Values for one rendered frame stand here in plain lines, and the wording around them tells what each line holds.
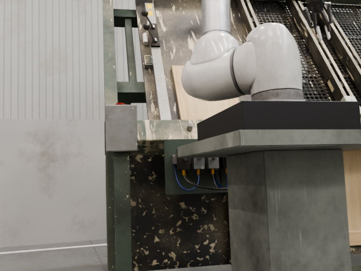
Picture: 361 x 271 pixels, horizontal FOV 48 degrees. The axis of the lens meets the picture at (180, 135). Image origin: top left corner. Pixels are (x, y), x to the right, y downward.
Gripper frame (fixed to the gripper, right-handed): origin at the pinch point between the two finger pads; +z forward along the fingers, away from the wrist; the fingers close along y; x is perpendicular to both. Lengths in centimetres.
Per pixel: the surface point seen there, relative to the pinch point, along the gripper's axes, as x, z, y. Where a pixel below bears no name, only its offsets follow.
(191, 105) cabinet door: 51, 3, 53
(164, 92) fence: 54, -7, 62
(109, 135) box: 104, -15, 52
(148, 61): 38, -19, 78
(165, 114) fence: 66, -1, 57
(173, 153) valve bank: 82, 10, 48
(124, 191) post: 113, 6, 50
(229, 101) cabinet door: 38, 11, 40
